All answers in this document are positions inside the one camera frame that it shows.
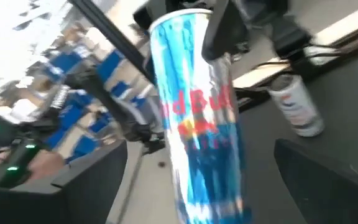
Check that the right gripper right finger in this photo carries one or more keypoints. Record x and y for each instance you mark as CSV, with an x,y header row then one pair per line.
x,y
328,193

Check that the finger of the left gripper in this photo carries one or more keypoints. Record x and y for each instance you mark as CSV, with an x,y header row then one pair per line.
x,y
148,14
224,31

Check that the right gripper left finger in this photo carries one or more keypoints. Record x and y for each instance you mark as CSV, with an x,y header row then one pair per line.
x,y
73,199

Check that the white energy drink can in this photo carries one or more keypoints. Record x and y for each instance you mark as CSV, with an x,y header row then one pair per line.
x,y
297,109

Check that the blue silver energy drink can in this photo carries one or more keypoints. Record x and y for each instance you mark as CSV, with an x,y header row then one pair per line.
x,y
194,124

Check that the black device with green lights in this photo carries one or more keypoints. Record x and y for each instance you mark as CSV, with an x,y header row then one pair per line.
x,y
14,155

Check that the black table mat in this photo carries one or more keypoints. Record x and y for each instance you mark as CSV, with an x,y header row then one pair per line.
x,y
346,118

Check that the blue background boxes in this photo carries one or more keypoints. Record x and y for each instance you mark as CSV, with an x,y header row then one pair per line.
x,y
70,115

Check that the black aluminium table frame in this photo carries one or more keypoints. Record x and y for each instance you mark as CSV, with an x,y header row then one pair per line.
x,y
115,37

